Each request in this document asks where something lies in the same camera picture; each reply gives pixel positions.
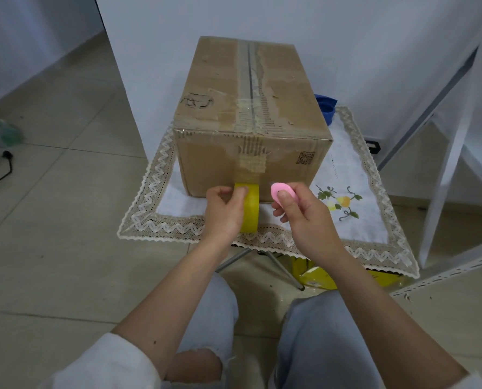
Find person's left hand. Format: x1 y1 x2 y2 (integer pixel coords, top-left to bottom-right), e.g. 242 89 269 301
202 185 250 247

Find pink oval cutter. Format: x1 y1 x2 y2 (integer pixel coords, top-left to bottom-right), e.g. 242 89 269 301
270 181 298 209

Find yellow tape roll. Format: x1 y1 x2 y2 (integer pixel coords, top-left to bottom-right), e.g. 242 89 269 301
234 182 260 234

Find white lace-trimmed embroidered cloth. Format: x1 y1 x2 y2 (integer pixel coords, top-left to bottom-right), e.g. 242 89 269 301
117 106 421 279

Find person's right hand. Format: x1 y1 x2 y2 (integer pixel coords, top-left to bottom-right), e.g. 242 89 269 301
272 183 341 264

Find person's left forearm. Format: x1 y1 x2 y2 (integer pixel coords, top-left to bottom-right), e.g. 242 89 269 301
110 235 232 379

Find white metal shelf frame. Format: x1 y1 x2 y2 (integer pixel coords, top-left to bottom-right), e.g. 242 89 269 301
377 12 482 297

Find brown cardboard box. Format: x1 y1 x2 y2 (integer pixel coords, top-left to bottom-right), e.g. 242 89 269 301
173 35 333 204

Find person's light blue jeans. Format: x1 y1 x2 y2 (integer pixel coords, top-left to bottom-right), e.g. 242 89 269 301
162 272 387 389

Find blue plastic container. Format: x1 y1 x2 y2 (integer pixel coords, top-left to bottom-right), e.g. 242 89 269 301
315 94 338 127

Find person's white sleeve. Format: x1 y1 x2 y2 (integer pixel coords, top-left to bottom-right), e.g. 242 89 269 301
38 332 162 389

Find metal folding table leg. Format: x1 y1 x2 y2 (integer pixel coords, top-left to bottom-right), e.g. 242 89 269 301
216 246 305 292

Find person's right forearm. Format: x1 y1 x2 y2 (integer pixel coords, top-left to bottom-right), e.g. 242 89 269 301
312 248 468 387

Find green translucent plastic bag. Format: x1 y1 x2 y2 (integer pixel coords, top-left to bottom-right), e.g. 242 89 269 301
0 116 24 151

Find yellow plastic bag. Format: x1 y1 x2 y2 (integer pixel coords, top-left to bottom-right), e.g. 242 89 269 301
290 256 401 291

